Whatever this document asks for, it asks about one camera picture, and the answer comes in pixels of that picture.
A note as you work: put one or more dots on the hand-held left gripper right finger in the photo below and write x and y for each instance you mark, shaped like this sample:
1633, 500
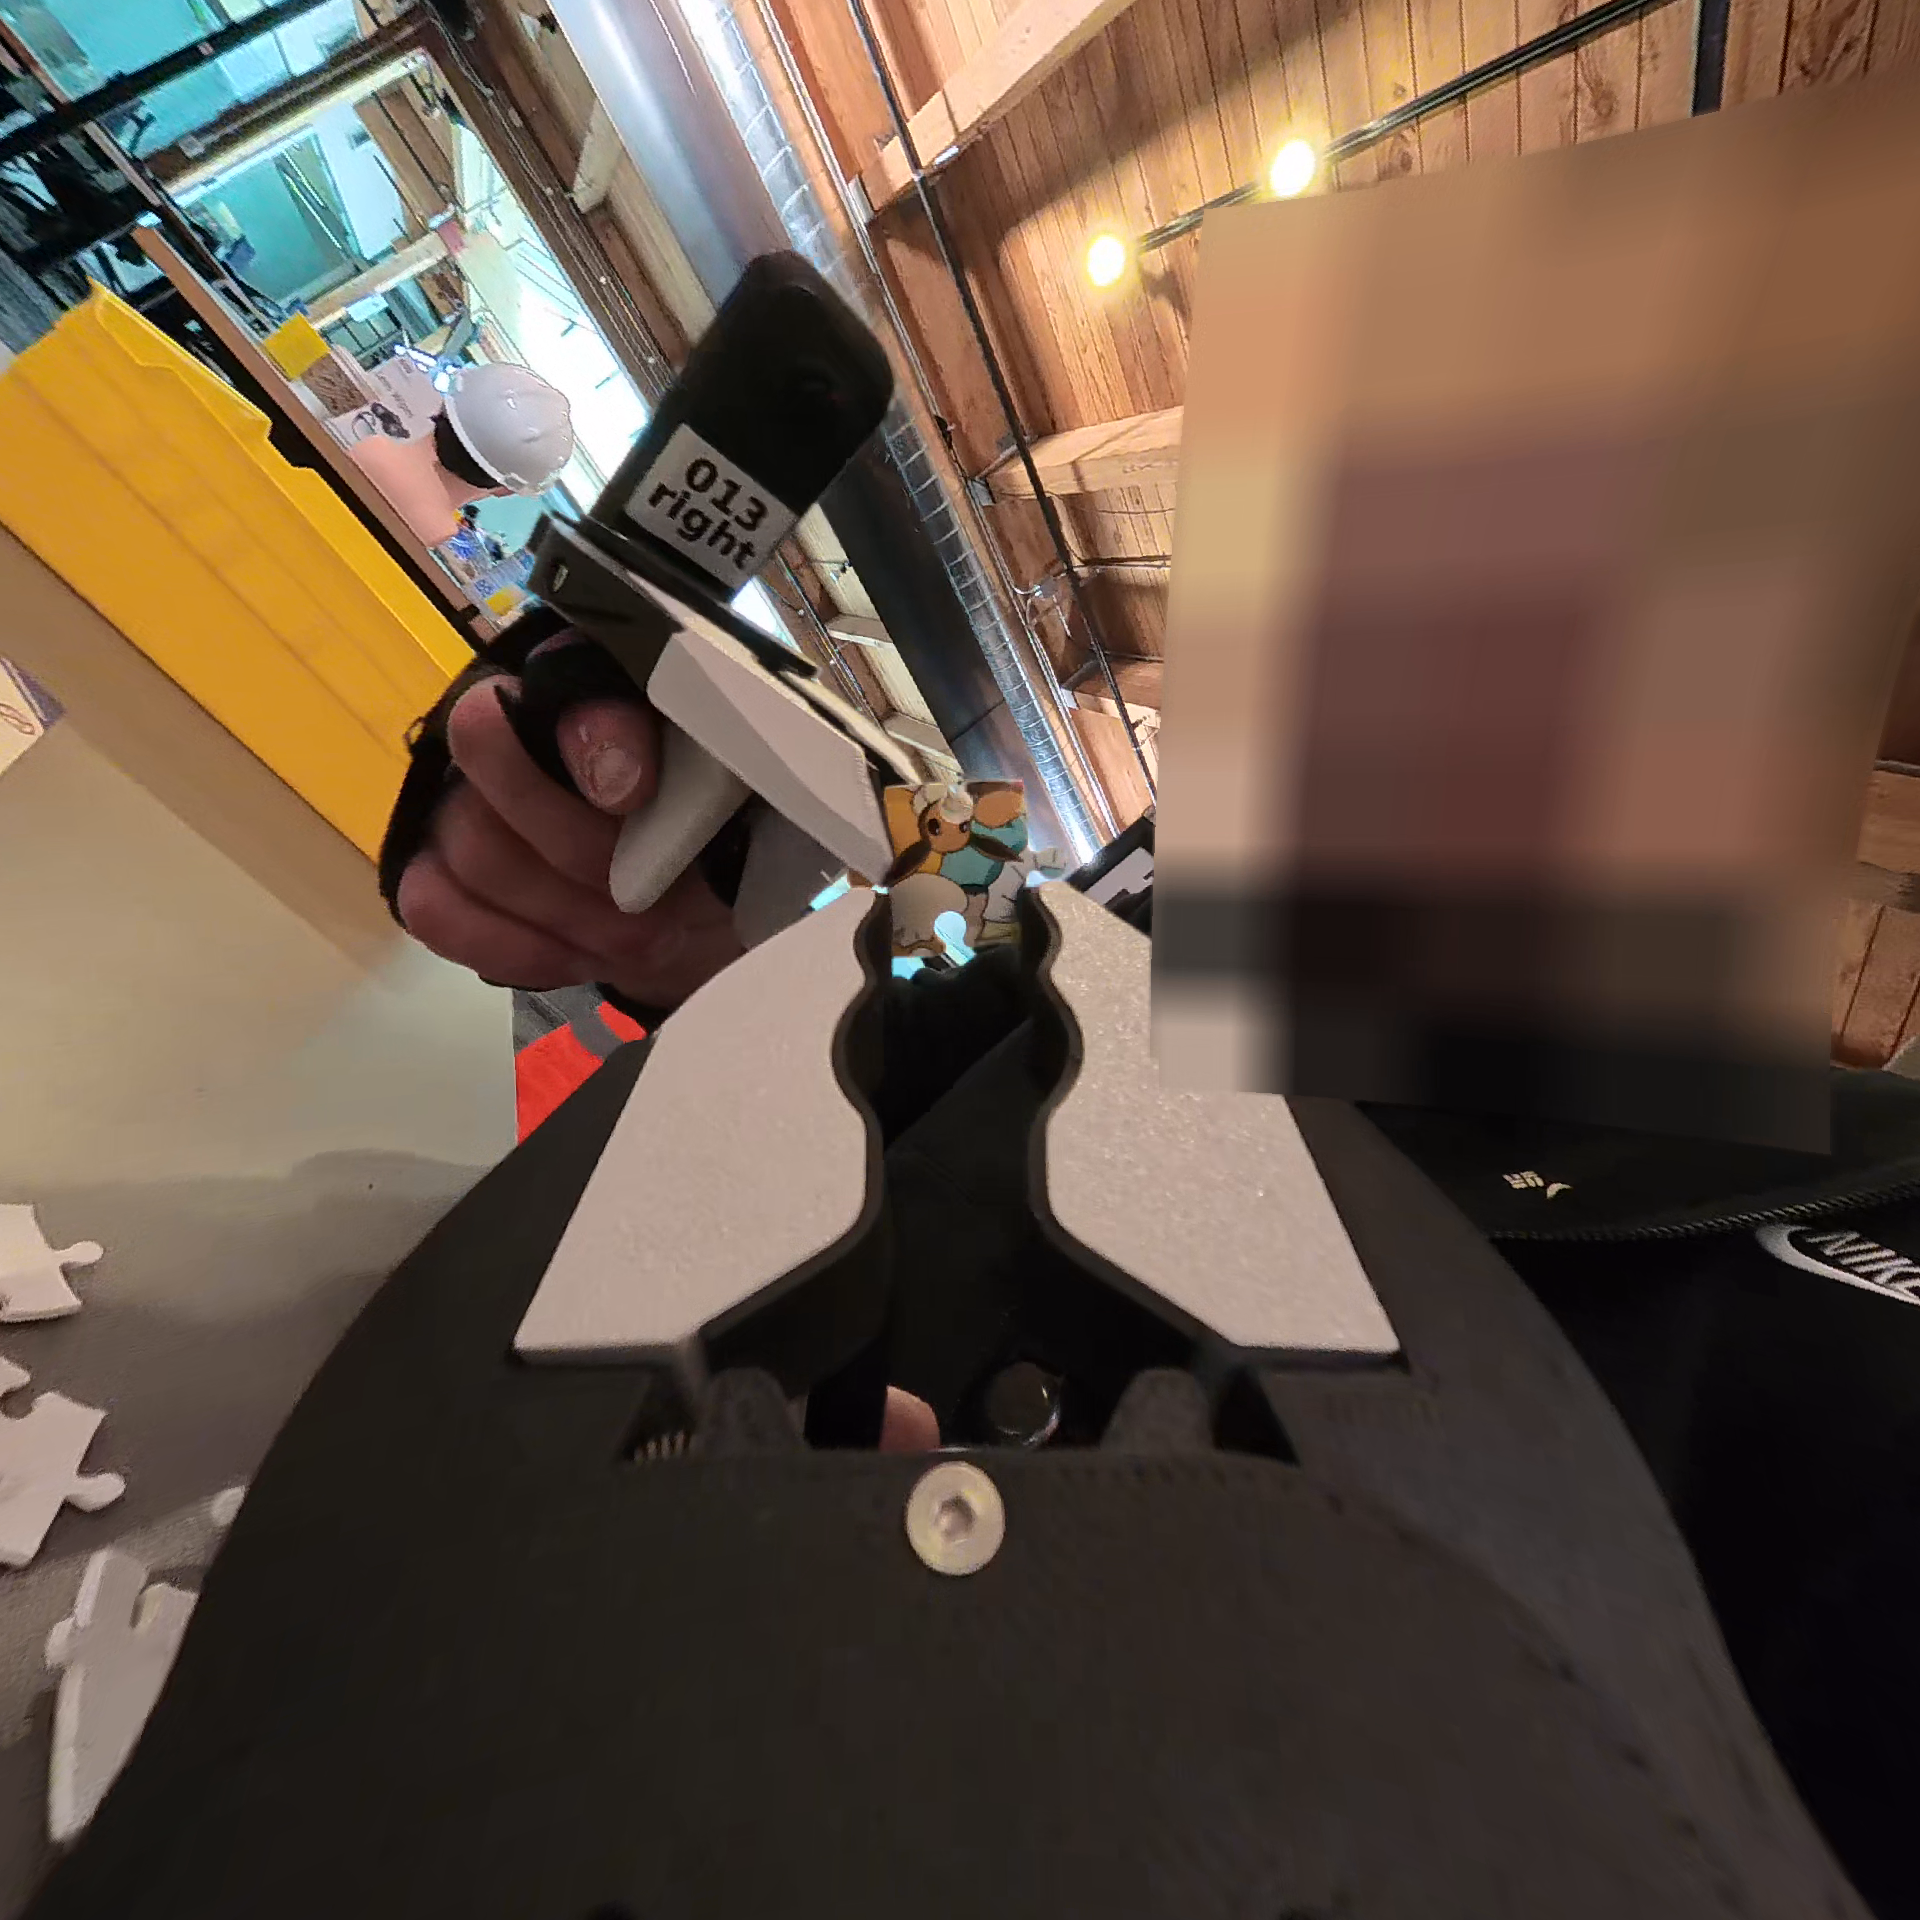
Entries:
1171, 1215

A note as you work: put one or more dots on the colourful joined puzzle pieces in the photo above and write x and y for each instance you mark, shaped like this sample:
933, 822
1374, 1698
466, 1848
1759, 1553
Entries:
969, 863

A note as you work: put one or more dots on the person's right hand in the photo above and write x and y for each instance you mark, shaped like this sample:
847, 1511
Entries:
523, 901

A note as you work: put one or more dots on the white puzzle piece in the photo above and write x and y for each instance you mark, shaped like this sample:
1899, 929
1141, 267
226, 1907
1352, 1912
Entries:
105, 1694
44, 1480
29, 1268

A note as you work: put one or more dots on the grey metal duct pipe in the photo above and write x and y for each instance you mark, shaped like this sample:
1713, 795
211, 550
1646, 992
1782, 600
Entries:
705, 134

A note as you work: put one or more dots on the round ceiling lamp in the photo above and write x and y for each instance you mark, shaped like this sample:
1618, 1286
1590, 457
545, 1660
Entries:
1292, 166
1104, 258

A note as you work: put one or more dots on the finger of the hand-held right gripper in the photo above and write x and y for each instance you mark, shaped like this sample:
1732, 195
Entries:
766, 735
786, 885

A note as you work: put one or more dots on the orange object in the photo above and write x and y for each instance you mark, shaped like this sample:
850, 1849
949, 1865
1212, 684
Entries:
564, 1073

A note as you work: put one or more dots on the stack of yellow bins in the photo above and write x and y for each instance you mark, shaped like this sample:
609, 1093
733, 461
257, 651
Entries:
194, 541

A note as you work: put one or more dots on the white printed card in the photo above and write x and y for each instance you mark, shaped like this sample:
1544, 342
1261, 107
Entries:
21, 721

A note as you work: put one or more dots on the person's left hand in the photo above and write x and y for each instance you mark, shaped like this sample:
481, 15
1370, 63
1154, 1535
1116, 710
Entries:
907, 1421

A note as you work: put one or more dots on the person's black sweatshirt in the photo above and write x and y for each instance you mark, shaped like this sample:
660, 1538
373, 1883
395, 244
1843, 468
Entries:
1725, 1427

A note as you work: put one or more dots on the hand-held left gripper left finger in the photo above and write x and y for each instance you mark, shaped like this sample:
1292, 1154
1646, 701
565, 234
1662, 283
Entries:
705, 1171

